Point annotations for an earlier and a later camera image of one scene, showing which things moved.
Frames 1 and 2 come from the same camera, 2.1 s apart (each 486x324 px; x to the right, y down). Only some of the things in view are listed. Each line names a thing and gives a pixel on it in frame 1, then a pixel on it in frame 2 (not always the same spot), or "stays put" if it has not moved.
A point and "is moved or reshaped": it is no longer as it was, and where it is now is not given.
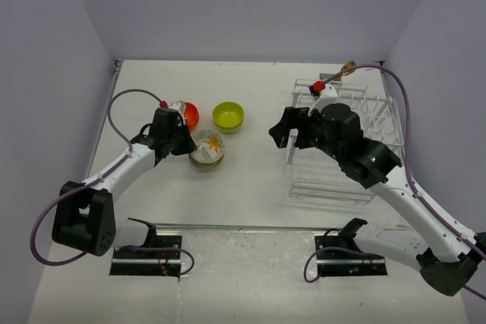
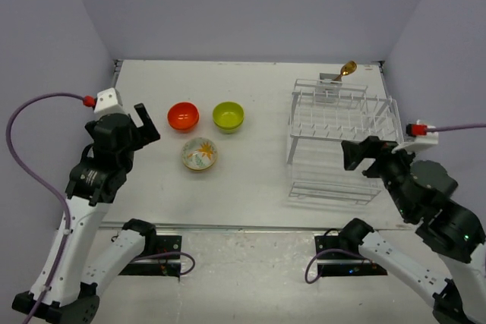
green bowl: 230,130 stays put
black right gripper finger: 186,143 -> 150,131
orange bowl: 191,114 stays put
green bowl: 228,115 stays put
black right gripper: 294,117 -> 370,146
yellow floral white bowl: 209,146 is moved or reshaped
